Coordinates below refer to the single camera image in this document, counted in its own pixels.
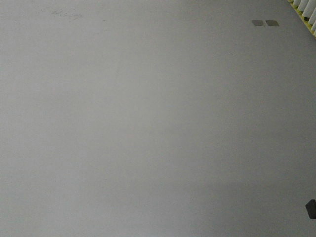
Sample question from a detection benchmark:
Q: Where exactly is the black robot part at edge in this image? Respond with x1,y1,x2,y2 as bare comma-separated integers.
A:
305,199,316,220

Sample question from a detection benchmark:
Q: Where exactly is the white slatted barrier with yellow base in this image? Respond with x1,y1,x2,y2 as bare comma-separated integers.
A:
288,0,316,38

